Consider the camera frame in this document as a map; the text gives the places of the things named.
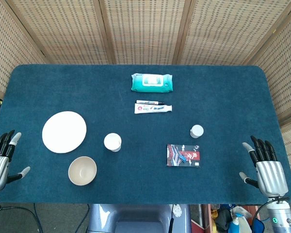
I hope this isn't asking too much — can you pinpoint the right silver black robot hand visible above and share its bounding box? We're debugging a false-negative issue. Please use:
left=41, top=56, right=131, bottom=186
left=239, top=135, right=289, bottom=198

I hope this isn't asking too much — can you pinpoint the beige bowl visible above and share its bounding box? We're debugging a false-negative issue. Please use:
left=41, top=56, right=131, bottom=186
left=68, top=156, right=97, bottom=186

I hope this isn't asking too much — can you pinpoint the white paper cup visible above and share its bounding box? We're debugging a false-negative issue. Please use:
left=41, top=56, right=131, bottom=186
left=103, top=133, right=122, bottom=152

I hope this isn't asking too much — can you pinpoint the white round plate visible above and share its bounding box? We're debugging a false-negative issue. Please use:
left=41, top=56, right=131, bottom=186
left=42, top=111, right=87, bottom=154

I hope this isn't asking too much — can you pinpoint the blue cloth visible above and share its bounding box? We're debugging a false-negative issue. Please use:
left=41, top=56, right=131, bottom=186
left=253, top=218, right=266, bottom=233

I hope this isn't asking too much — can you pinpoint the blue white spray bottle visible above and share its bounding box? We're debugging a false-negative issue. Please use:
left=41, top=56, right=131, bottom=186
left=227, top=212, right=253, bottom=233

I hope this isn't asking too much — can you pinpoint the red crate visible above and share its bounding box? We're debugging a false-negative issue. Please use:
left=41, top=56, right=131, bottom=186
left=191, top=204, right=220, bottom=233

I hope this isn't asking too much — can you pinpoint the silver metal table leg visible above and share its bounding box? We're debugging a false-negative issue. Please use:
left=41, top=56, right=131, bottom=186
left=198, top=204, right=205, bottom=229

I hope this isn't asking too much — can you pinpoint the dark printed card pack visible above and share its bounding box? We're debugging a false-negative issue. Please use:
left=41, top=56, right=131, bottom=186
left=165, top=144, right=201, bottom=168

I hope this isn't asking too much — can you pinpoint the small white jar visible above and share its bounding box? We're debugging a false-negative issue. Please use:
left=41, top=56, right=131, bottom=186
left=190, top=124, right=205, bottom=139

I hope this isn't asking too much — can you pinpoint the white perforated disc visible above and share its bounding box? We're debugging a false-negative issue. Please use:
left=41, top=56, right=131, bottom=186
left=172, top=203, right=184, bottom=218

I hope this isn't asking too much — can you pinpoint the dark teal table mat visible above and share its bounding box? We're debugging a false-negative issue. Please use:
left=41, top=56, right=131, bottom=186
left=0, top=64, right=291, bottom=205

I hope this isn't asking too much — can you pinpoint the white toothpaste tube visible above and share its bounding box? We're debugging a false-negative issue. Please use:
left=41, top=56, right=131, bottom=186
left=134, top=103, right=173, bottom=115

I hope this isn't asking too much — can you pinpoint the grey blue robot torso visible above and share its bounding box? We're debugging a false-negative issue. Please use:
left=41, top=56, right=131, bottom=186
left=87, top=203, right=192, bottom=233

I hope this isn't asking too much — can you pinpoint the teal wet wipes pack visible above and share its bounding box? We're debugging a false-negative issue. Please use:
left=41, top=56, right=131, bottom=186
left=130, top=73, right=173, bottom=93

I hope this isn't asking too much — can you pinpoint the bamboo folding screen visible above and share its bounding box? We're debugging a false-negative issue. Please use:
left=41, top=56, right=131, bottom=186
left=0, top=0, right=291, bottom=178

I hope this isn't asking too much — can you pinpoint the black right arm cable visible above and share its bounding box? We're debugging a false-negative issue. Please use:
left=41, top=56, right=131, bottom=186
left=253, top=198, right=291, bottom=233

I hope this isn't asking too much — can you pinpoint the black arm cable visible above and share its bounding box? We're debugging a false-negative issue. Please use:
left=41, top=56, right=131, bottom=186
left=0, top=205, right=43, bottom=233
left=253, top=198, right=291, bottom=233

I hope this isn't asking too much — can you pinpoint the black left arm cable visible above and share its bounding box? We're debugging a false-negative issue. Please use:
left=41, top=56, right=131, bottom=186
left=0, top=205, right=43, bottom=233

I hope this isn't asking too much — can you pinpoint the black torso cable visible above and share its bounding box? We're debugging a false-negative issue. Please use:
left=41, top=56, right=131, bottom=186
left=168, top=204, right=175, bottom=233

